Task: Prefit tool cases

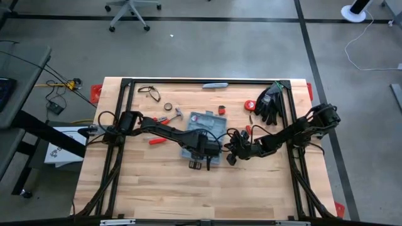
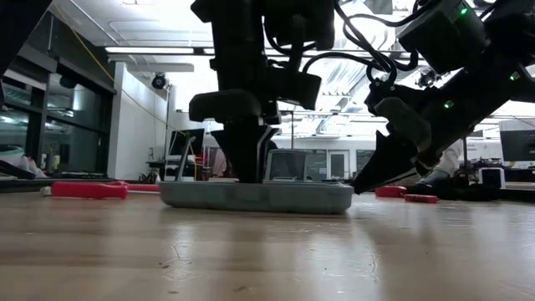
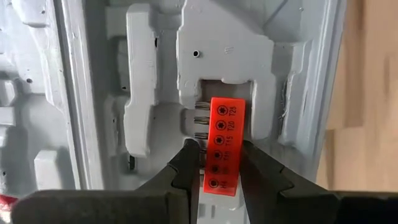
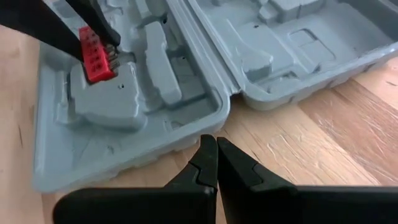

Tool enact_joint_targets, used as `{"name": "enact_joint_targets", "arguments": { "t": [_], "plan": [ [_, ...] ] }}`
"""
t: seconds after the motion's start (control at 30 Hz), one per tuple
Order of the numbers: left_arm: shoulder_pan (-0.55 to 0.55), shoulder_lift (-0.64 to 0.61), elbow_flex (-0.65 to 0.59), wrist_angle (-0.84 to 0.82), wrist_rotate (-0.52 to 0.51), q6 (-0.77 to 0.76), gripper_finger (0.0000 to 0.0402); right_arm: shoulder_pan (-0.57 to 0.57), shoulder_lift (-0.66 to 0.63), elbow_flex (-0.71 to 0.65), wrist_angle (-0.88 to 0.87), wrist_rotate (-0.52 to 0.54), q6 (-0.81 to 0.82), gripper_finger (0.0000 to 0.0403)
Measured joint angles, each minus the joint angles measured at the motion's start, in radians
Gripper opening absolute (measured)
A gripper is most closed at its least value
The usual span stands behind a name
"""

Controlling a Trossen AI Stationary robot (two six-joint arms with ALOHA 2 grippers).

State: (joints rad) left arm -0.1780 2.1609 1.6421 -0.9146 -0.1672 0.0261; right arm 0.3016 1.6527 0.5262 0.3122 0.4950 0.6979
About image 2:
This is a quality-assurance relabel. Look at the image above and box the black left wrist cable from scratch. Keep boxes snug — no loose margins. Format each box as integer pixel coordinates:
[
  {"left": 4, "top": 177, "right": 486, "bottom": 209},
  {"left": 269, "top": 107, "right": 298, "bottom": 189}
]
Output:
[{"left": 262, "top": 24, "right": 319, "bottom": 56}]

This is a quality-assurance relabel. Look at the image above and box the glass panel door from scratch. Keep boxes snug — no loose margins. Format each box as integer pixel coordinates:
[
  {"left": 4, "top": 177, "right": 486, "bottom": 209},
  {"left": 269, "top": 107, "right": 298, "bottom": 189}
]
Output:
[{"left": 327, "top": 149, "right": 349, "bottom": 180}]

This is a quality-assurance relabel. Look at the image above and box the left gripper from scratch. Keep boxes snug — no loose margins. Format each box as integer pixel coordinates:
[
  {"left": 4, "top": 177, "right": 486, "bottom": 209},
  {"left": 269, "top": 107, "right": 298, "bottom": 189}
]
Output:
[{"left": 188, "top": 58, "right": 281, "bottom": 184}]

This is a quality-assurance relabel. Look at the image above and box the person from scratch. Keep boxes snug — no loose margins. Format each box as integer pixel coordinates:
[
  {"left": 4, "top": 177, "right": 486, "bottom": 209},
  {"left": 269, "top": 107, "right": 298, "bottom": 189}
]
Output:
[{"left": 417, "top": 140, "right": 466, "bottom": 188}]

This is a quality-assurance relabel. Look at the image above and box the dark computer monitor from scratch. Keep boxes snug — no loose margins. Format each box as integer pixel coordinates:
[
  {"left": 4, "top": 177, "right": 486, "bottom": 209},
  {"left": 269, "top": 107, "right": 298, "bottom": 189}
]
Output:
[
  {"left": 499, "top": 120, "right": 535, "bottom": 163},
  {"left": 168, "top": 127, "right": 206, "bottom": 158}
]

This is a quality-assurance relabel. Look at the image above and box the grey framed screen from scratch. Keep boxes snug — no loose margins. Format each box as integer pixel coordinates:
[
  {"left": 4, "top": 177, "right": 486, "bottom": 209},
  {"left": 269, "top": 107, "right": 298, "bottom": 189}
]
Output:
[{"left": 265, "top": 149, "right": 309, "bottom": 183}]

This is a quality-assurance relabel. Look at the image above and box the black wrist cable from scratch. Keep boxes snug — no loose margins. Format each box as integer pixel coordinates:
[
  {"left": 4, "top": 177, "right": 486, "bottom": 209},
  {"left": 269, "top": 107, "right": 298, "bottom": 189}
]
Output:
[
  {"left": 262, "top": 24, "right": 319, "bottom": 56},
  {"left": 300, "top": 0, "right": 423, "bottom": 84}
]

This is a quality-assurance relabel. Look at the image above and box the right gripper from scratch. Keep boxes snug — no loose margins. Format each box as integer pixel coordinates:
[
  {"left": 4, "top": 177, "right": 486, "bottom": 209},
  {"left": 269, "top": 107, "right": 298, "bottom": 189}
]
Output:
[{"left": 350, "top": 62, "right": 523, "bottom": 196}]

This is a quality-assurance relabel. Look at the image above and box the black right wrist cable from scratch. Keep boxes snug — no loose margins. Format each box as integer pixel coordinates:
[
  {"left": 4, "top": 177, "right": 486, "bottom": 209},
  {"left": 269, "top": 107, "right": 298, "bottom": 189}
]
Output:
[{"left": 300, "top": 0, "right": 423, "bottom": 84}]

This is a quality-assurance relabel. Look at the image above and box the long ceiling light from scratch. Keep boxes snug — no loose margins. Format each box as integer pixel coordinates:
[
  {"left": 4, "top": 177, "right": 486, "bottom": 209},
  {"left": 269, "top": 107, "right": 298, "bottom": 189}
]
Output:
[{"left": 104, "top": 45, "right": 196, "bottom": 54}]

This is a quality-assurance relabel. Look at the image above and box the red tape measure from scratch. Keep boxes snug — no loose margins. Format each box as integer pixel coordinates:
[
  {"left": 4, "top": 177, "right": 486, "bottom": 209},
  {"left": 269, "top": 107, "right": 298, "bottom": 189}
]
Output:
[{"left": 374, "top": 185, "right": 409, "bottom": 199}]

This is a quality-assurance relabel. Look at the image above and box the red handled screwdriver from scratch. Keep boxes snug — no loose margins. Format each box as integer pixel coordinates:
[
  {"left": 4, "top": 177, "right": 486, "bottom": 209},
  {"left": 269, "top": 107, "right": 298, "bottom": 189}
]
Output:
[{"left": 40, "top": 180, "right": 129, "bottom": 201}]

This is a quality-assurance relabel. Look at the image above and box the grey plastic tool case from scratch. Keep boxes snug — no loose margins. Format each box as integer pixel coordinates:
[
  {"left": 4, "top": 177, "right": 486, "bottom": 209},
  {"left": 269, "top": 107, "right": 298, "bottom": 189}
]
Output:
[{"left": 158, "top": 179, "right": 355, "bottom": 216}]

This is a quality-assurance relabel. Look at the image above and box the small red hand tool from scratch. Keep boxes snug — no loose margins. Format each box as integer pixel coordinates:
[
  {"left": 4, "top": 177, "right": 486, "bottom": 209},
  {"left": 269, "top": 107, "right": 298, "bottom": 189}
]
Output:
[{"left": 403, "top": 193, "right": 440, "bottom": 205}]

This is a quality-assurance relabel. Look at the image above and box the white boxy device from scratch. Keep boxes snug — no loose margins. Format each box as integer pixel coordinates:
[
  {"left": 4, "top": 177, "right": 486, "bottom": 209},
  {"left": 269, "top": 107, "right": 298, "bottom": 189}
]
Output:
[{"left": 477, "top": 166, "right": 507, "bottom": 190}]

